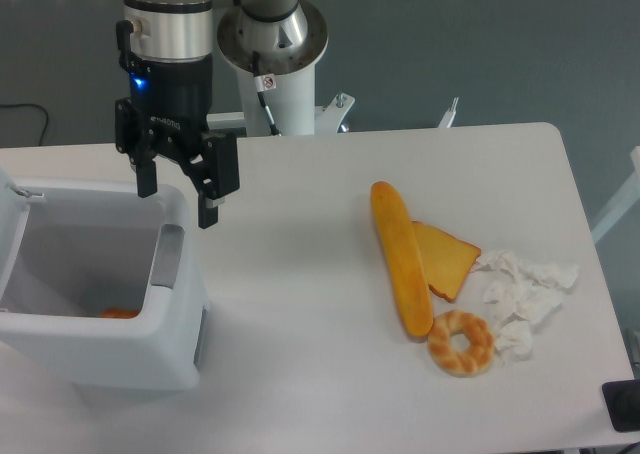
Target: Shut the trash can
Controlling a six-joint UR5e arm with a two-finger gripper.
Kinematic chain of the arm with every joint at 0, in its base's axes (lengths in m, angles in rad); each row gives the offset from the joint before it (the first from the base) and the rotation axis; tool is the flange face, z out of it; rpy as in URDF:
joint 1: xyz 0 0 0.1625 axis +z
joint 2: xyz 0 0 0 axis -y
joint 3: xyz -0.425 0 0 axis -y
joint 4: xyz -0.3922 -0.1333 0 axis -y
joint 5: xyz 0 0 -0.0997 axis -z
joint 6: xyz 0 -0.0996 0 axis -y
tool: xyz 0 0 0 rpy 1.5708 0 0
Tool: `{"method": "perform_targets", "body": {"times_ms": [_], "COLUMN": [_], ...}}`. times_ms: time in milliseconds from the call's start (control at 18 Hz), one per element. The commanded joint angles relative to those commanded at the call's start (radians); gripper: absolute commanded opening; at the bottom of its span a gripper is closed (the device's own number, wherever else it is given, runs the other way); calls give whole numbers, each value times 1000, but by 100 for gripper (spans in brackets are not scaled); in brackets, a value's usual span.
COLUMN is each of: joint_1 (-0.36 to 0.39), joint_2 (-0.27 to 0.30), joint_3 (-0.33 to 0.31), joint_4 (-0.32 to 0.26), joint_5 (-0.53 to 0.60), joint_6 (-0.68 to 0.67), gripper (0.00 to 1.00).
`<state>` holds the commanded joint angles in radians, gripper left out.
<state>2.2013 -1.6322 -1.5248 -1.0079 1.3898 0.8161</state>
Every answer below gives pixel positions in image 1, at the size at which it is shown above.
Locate long yellow baguette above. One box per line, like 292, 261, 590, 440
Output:
370, 181, 434, 338

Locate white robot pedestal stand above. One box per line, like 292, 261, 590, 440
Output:
172, 68, 461, 142

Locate white trash can body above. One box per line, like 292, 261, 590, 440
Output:
1, 178, 210, 391

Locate crumpled white tissue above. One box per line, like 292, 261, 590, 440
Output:
472, 250, 580, 365

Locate white frame at right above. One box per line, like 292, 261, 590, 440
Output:
591, 146, 639, 244

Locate orange item inside can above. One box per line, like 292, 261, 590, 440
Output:
98, 307, 140, 319

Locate braided ring bread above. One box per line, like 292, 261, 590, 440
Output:
427, 310, 495, 377

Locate toast slice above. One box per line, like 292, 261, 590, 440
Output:
412, 221, 482, 303

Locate black floor cable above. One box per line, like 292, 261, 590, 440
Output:
0, 102, 51, 148

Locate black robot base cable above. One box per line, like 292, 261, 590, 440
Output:
251, 50, 284, 137

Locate black device at edge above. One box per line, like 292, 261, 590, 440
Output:
601, 379, 639, 432

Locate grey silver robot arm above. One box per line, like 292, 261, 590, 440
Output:
115, 0, 328, 228

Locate white trash can lid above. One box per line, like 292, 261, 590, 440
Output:
0, 170, 31, 294

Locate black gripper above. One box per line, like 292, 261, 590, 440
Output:
114, 56, 240, 229

